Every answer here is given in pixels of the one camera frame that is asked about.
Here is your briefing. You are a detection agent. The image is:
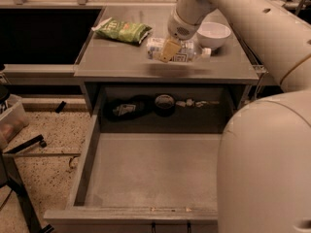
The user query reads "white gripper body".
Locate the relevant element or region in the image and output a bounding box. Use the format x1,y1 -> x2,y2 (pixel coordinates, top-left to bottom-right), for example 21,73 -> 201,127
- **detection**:
167,10 -> 198,41

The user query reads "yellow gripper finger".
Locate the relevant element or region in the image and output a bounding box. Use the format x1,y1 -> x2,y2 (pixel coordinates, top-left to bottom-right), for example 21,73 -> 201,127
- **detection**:
159,38 -> 181,63

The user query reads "blue plastic bottle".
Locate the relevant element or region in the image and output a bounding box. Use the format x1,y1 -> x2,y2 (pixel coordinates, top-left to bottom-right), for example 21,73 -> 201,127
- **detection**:
147,38 -> 212,63

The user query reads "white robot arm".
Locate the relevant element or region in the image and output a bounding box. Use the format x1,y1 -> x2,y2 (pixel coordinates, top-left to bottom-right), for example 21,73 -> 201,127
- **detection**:
162,0 -> 311,233

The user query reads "grey cabinet counter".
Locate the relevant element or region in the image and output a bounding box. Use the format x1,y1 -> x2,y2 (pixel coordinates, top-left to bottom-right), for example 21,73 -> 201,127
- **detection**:
73,4 -> 260,115

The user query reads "grey open drawer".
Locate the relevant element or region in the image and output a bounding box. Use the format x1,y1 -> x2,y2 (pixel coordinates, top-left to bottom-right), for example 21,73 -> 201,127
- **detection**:
43,84 -> 237,233

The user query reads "white bowl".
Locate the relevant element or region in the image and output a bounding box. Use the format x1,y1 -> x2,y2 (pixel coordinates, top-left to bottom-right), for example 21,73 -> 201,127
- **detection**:
196,22 -> 231,50

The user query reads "green chip bag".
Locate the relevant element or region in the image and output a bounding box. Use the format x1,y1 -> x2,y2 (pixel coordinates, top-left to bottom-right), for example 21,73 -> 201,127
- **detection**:
92,17 -> 152,45

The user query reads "black chair base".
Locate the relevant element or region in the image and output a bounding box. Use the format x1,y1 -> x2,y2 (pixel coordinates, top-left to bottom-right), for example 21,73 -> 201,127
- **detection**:
8,135 -> 47,154

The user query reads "clear plastic storage bin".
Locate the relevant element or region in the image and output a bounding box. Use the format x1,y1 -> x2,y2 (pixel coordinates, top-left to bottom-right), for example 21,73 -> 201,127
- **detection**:
0,94 -> 29,149

